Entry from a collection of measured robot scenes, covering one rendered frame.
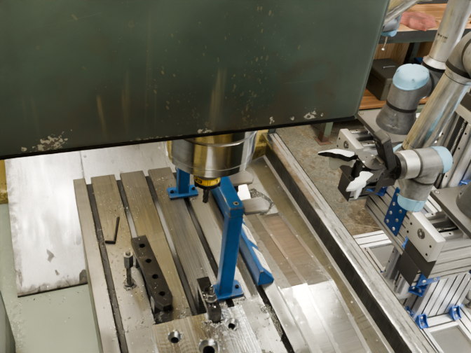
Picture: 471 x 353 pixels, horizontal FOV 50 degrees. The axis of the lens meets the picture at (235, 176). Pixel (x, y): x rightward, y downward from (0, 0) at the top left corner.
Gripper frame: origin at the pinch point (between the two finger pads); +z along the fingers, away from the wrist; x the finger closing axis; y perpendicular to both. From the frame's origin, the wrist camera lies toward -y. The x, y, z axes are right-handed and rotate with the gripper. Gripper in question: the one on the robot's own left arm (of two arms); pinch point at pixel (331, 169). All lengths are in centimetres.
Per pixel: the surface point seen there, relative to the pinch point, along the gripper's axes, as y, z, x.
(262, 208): 8.4, 17.5, -1.3
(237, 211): 8.5, 23.8, -1.1
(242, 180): 8.4, 18.6, 10.0
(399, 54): 99, -222, 251
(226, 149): -25.8, 36.6, -21.5
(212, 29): -48, 42, -26
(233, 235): 16.4, 24.1, -1.1
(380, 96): 102, -167, 191
